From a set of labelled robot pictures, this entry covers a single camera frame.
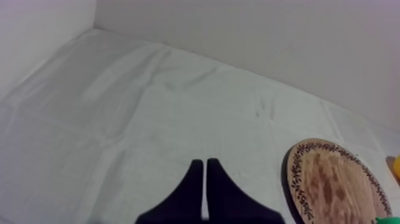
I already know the green toy pear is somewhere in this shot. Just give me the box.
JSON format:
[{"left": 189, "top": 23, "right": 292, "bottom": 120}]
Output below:
[{"left": 376, "top": 216, "right": 400, "bottom": 224}]

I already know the round wooden board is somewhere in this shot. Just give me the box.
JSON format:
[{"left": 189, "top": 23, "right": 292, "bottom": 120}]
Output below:
[{"left": 286, "top": 138, "right": 393, "bottom": 224}]

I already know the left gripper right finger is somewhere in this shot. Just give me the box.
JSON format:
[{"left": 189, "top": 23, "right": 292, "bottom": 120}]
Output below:
[{"left": 206, "top": 157, "right": 286, "bottom": 224}]

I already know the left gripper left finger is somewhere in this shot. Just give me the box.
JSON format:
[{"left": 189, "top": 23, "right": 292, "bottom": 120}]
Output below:
[{"left": 135, "top": 159, "right": 204, "bottom": 224}]

